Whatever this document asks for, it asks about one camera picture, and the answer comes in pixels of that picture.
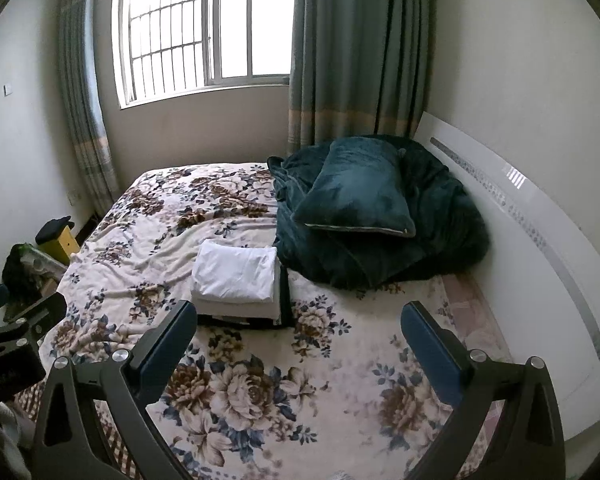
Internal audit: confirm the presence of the white t-shirt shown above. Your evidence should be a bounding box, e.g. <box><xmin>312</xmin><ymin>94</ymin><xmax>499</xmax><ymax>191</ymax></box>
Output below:
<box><xmin>192</xmin><ymin>240</ymin><xmax>277</xmax><ymax>304</ymax></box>

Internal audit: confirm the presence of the yellow box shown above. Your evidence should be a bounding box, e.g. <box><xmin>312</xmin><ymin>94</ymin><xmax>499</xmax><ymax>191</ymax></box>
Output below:
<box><xmin>40</xmin><ymin>226</ymin><xmax>80</xmax><ymax>266</ymax></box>

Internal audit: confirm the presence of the black cap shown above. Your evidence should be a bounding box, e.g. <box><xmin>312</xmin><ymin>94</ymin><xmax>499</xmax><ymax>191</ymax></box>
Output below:
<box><xmin>35</xmin><ymin>216</ymin><xmax>74</xmax><ymax>246</ymax></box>

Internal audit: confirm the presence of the pink mattress sheet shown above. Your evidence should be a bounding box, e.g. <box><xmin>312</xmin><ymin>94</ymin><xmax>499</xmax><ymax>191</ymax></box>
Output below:
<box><xmin>442</xmin><ymin>274</ymin><xmax>512</xmax><ymax>479</ymax></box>

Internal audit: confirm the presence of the white headboard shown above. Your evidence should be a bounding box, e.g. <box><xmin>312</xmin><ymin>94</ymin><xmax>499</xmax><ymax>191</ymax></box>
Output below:
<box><xmin>415</xmin><ymin>114</ymin><xmax>600</xmax><ymax>439</ymax></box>

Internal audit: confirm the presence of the floral bedspread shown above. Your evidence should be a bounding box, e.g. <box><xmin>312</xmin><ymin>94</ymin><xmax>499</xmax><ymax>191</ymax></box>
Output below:
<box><xmin>41</xmin><ymin>164</ymin><xmax>456</xmax><ymax>479</ymax></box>

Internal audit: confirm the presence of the dark green blanket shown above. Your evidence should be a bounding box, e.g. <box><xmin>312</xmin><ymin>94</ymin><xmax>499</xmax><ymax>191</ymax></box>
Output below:
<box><xmin>268</xmin><ymin>136</ymin><xmax>490</xmax><ymax>289</ymax></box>

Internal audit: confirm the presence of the folded white fleece garment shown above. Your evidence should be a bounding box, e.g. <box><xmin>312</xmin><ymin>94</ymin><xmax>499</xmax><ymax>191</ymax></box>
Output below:
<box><xmin>192</xmin><ymin>259</ymin><xmax>280</xmax><ymax>320</ymax></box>

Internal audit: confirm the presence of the folded black garment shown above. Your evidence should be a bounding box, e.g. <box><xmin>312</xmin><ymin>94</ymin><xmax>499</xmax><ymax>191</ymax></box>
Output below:
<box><xmin>192</xmin><ymin>266</ymin><xmax>294</xmax><ymax>330</ymax></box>

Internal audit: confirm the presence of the dark green pillow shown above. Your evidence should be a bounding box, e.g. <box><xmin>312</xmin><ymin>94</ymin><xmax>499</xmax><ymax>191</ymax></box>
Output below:
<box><xmin>294</xmin><ymin>136</ymin><xmax>416</xmax><ymax>237</ymax></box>

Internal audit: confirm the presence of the left green curtain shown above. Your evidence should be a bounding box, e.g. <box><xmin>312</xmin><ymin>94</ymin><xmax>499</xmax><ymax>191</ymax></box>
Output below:
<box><xmin>58</xmin><ymin>0</ymin><xmax>120</xmax><ymax>217</ymax></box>

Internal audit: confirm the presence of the green curtain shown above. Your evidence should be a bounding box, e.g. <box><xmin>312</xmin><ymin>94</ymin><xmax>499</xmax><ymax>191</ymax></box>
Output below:
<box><xmin>287</xmin><ymin>0</ymin><xmax>430</xmax><ymax>152</ymax></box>
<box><xmin>58</xmin><ymin>0</ymin><xmax>120</xmax><ymax>217</ymax></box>

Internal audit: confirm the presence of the barred window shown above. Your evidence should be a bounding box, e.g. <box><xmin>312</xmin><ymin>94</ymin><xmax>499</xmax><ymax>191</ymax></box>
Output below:
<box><xmin>111</xmin><ymin>0</ymin><xmax>294</xmax><ymax>107</ymax></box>

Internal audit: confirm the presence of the right green curtain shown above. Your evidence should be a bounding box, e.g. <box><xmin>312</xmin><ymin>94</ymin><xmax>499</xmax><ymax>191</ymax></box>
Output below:
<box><xmin>287</xmin><ymin>0</ymin><xmax>430</xmax><ymax>152</ymax></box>

